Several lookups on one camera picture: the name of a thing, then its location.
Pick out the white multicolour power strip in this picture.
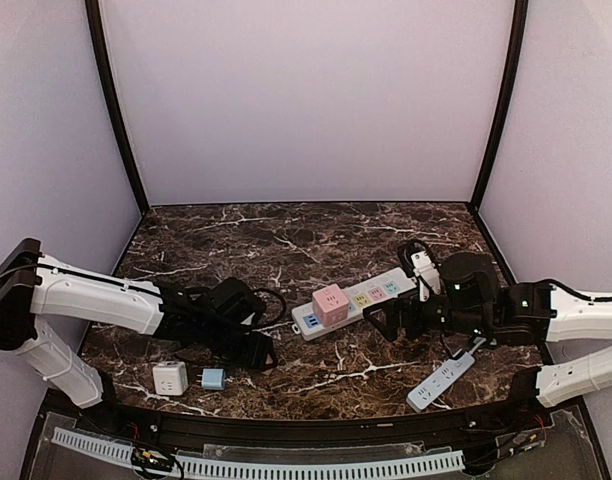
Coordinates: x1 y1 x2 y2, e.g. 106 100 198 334
291 267 417 341

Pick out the pink cube socket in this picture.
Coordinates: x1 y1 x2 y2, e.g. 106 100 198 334
312 284 349 327

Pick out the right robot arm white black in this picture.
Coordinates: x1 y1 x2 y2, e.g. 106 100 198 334
363 251 612 412

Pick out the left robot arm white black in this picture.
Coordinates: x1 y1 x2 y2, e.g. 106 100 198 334
0 238 278 410

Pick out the blue usb charger plug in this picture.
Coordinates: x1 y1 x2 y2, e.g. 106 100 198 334
196 368 226 391

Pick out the light blue power strip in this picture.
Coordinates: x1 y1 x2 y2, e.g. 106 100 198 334
406 352 475 413

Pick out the white cube socket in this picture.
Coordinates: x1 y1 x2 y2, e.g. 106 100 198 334
152 361 189 396

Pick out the small circuit board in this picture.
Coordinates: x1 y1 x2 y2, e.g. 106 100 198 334
130 447 175 471

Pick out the grey power strip cable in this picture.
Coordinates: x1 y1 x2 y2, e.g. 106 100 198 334
450 335 490 359

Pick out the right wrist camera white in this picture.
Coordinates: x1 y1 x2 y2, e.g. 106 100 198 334
403 240 442 302

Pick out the black front rail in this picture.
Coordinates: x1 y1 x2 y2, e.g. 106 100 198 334
89 402 545 450

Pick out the light blue cable duct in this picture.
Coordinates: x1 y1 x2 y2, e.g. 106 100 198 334
52 426 466 479

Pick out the left black frame post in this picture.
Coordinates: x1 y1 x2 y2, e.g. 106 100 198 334
84 0 150 216

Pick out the black frame post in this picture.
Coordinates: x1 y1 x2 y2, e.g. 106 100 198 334
84 0 150 216
469 0 529 212

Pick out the right black frame post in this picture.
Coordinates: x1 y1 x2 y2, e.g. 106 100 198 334
469 0 529 212

